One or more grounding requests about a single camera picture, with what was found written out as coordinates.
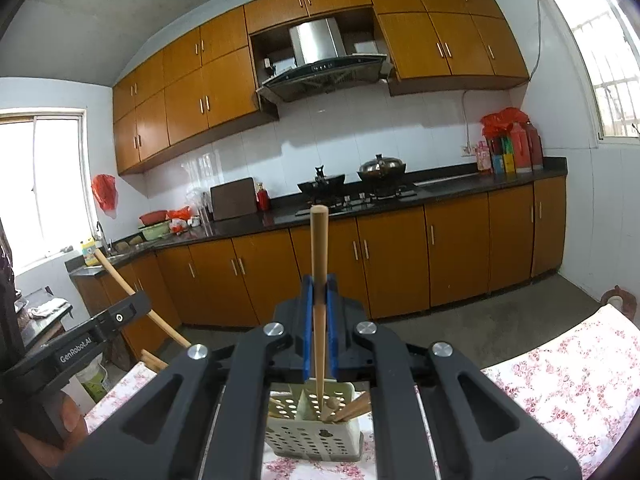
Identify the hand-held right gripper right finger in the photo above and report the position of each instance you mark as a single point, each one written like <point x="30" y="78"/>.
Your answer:
<point x="334" y="330"/>

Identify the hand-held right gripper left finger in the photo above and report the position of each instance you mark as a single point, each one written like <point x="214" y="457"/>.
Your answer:
<point x="308" y="330"/>

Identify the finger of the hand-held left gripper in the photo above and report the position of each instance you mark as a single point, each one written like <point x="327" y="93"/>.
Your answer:
<point x="122" y="315"/>

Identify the green perforated utensil holder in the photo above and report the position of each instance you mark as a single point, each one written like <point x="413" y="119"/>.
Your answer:
<point x="320" y="442"/>

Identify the person's left hand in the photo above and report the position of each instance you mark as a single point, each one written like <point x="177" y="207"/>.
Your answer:
<point x="72" y="417"/>

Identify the white and green bucket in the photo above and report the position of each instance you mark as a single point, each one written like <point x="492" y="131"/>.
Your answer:
<point x="95" y="380"/>

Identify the yellow label bottle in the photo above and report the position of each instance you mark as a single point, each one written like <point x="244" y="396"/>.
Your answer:
<point x="90" y="254"/>

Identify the sink faucet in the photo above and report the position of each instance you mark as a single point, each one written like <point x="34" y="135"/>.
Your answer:
<point x="102" y="237"/>

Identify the green basin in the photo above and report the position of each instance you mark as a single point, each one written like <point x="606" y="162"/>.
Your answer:
<point x="155" y="232"/>

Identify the brown lower kitchen cabinets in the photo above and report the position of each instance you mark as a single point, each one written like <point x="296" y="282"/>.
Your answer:
<point x="390" y="260"/>

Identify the brown kitchen cabinets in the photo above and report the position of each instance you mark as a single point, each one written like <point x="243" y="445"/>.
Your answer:
<point x="390" y="260"/>
<point x="450" y="45"/>

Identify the red basin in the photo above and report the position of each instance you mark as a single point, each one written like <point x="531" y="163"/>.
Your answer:
<point x="152" y="217"/>

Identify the red and white bag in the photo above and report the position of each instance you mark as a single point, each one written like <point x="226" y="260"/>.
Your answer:
<point x="179" y="220"/>

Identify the hanging red plastic bag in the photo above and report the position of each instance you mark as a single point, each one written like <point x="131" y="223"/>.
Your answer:
<point x="104" y="192"/>

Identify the gas stove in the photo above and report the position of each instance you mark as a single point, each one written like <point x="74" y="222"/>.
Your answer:
<point x="360" y="204"/>

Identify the small red bottle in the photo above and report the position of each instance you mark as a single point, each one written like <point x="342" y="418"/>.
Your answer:
<point x="263" y="199"/>

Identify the black wok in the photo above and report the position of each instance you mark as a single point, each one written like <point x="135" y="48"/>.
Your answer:
<point x="322" y="184"/>

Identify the sliding window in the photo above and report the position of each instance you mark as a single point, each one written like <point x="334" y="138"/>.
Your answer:
<point x="50" y="185"/>

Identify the dark cutting board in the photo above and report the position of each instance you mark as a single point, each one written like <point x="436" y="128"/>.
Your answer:
<point x="232" y="200"/>

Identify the steel pot with lid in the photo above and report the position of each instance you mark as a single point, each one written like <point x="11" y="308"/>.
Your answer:
<point x="381" y="166"/>

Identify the dark kitchen countertop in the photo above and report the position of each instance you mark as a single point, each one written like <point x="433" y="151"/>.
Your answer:
<point x="450" y="185"/>

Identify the pink bottle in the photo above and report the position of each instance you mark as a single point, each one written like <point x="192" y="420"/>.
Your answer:
<point x="483" y="160"/>

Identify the green and yellow boxes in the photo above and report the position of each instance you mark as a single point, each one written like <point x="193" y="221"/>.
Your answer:
<point x="503" y="160"/>

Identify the red floral tablecloth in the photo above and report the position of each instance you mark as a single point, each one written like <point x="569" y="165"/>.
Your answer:
<point x="575" y="375"/>

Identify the large red bottle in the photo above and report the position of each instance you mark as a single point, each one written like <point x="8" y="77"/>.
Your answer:
<point x="522" y="150"/>
<point x="537" y="150"/>

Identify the steel range hood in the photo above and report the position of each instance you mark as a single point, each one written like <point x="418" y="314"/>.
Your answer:
<point x="317" y="42"/>

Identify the brown upper kitchen cabinets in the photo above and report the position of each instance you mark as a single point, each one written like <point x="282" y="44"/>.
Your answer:
<point x="450" y="45"/>

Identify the barred window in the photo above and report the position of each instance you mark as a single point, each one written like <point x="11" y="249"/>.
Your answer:
<point x="600" y="60"/>

